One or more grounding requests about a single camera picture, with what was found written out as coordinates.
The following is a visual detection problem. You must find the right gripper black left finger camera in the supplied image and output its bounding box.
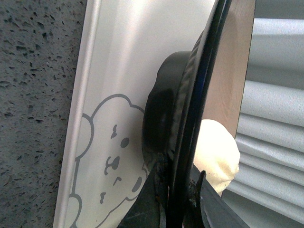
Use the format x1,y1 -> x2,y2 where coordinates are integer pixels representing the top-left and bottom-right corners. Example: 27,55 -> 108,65
118,154 -> 171,228

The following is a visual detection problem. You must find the white bear print tray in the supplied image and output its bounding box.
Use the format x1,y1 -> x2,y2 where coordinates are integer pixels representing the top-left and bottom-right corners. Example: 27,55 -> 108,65
53,0 -> 214,228

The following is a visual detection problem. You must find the white steamed bun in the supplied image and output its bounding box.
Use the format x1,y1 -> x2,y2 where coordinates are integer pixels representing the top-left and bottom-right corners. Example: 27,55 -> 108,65
194,119 -> 240,194

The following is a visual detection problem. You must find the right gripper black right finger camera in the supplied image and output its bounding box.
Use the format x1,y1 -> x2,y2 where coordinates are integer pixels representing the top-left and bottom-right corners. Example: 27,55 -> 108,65
183,166 -> 244,228

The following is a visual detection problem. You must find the beige plate with black rim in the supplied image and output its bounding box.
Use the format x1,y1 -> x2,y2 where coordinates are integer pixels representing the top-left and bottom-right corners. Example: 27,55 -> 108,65
142,0 -> 256,228

